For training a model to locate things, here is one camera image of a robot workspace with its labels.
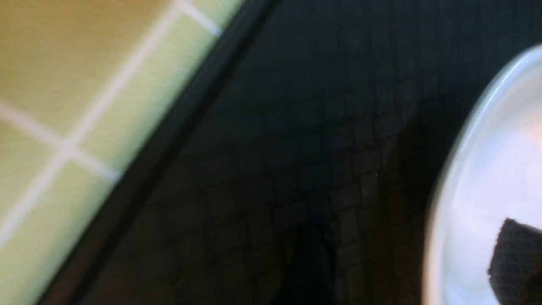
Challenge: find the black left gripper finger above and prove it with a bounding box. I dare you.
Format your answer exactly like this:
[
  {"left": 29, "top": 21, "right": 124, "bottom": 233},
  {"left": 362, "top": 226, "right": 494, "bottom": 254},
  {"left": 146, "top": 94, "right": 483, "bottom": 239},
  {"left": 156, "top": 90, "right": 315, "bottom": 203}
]
[{"left": 488, "top": 218, "right": 542, "bottom": 305}]

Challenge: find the white square dish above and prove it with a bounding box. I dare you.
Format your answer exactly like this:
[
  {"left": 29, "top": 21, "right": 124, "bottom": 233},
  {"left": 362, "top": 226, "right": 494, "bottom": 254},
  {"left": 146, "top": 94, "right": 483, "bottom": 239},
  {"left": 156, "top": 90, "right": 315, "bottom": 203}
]
[{"left": 421, "top": 45, "right": 541, "bottom": 305}]

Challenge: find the black plastic serving tray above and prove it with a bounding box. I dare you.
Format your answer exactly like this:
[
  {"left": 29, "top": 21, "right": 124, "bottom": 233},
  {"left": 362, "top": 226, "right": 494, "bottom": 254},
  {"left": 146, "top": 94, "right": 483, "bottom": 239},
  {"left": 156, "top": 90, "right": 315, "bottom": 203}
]
[{"left": 38, "top": 0, "right": 541, "bottom": 305}]

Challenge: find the green checkered tablecloth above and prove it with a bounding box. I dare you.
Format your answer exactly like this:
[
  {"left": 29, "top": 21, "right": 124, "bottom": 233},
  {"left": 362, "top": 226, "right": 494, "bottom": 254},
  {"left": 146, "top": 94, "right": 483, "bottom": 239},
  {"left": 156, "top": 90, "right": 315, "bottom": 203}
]
[{"left": 0, "top": 0, "right": 246, "bottom": 250}]

